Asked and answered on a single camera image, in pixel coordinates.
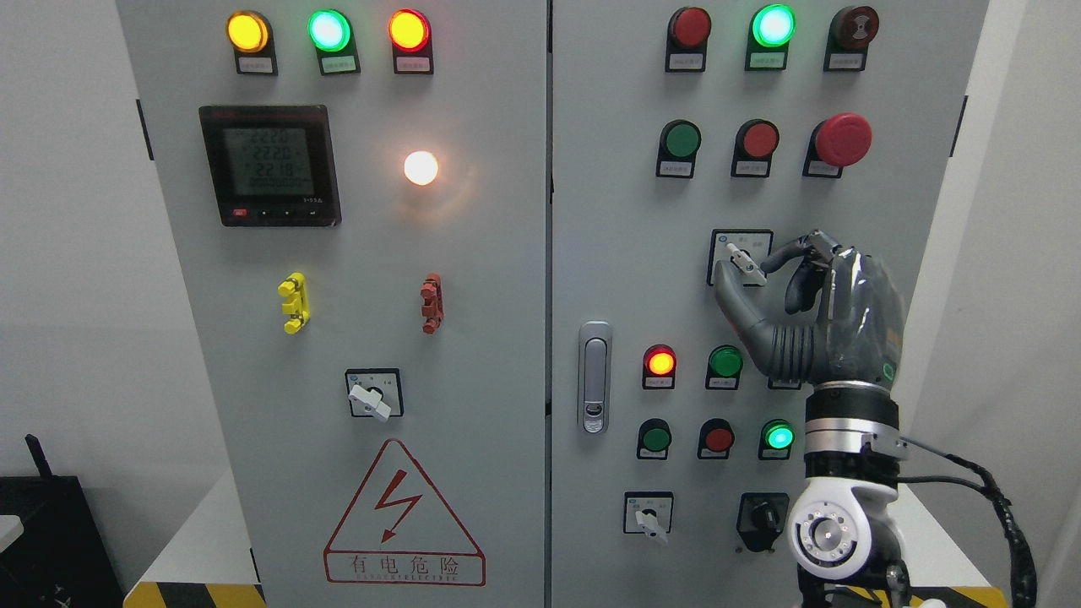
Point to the gray robotic hand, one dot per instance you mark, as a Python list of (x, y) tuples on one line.
[(858, 332)]

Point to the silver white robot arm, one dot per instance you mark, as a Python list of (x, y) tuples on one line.
[(839, 529)]

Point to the green indicator light middle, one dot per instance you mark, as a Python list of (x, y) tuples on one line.
[(724, 367)]

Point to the green indicator light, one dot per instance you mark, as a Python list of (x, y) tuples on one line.
[(724, 367), (333, 39)]

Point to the lit green push button lower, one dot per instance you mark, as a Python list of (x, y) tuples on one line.
[(776, 439)]

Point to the red push button lower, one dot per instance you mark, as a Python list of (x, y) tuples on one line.
[(716, 439)]

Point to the red push button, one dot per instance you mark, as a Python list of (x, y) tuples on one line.
[(755, 143), (716, 439)]

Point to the red emergency stop button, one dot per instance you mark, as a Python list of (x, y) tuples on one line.
[(835, 143)]

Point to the lit red indicator light middle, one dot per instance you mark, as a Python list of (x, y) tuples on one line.
[(659, 369)]

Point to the red push button upper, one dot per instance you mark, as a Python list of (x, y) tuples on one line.
[(755, 143)]

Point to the green push button upper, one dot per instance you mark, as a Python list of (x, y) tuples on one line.
[(679, 143)]

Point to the dark red buzzer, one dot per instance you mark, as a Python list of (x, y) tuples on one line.
[(849, 36)]

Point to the bright green indicator top right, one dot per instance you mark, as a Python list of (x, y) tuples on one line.
[(769, 34)]

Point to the dark red indicator top right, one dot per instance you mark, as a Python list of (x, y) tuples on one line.
[(686, 40)]

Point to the gray electrical cabinet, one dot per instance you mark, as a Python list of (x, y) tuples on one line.
[(545, 117)]

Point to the white glowing indicator light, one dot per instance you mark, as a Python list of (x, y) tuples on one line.
[(421, 167)]

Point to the red electrical hazard sticker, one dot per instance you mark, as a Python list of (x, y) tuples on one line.
[(399, 529)]

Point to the orange indicator light top left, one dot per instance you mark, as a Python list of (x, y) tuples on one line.
[(410, 35)]

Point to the green indicator light top left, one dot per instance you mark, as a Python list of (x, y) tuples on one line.
[(333, 39)]

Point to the black digital power meter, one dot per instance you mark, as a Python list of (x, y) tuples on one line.
[(272, 166)]

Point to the yellow indicator light top left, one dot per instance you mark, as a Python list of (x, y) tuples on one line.
[(252, 40)]

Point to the black box with antenna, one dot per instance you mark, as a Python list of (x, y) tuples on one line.
[(56, 556)]

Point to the black rotary selector switch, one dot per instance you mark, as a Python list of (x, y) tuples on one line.
[(761, 519)]

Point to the silver door handle lock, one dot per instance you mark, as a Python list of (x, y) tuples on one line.
[(594, 352)]

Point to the left door gray rotary switch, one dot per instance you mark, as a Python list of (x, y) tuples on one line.
[(374, 393)]

